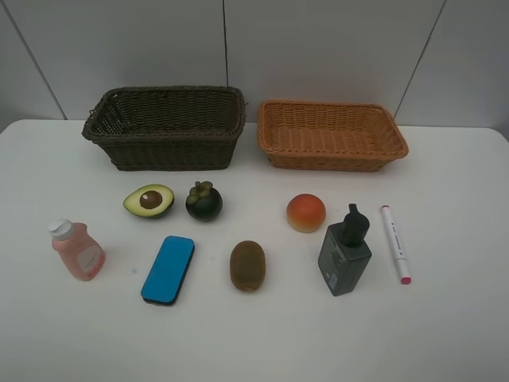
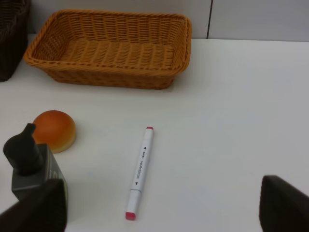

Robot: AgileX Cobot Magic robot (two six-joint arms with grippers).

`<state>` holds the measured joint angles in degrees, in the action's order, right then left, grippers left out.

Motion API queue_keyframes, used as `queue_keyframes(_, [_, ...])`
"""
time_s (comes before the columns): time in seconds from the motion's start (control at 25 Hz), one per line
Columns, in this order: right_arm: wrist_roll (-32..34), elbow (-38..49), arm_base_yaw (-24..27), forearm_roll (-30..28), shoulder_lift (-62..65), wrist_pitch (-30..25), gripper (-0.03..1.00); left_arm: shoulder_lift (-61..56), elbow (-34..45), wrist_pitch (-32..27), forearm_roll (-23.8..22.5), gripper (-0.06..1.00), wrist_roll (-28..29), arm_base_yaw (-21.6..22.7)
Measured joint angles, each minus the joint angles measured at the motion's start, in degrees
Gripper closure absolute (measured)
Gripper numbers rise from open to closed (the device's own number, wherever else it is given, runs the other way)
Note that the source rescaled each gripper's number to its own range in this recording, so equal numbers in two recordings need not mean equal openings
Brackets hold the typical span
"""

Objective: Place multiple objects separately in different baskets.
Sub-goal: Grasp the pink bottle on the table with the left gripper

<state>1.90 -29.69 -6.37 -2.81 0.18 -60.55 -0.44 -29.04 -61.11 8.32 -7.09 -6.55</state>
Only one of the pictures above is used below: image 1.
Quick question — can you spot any dark purple mangosteen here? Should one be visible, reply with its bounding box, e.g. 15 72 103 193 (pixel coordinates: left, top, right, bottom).
185 181 223 222

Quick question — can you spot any white marker with pink caps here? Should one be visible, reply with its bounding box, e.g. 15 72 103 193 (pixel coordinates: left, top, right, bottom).
381 205 412 285

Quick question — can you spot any orange peach fruit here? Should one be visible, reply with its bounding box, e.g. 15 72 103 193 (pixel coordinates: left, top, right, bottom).
286 193 326 233

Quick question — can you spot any brown kiwi fruit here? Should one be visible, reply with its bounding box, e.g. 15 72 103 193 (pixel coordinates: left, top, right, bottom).
229 240 266 293

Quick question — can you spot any dark brown wicker basket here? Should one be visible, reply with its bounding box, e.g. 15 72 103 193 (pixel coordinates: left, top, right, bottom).
82 85 246 171

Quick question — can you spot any halved avocado with pit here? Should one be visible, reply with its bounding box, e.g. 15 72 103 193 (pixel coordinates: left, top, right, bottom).
122 184 175 218

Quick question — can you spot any black pump bottle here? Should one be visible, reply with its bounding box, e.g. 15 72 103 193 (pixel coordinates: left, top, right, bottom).
317 204 372 296

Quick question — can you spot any orange wicker basket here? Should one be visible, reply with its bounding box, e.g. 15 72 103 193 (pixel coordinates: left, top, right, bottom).
257 100 409 172

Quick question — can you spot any pink bottle with white cap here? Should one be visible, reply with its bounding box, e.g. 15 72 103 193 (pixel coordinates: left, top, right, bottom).
48 219 106 281

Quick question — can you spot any blue whiteboard eraser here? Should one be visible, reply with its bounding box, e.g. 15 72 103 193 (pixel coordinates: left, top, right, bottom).
141 236 195 306

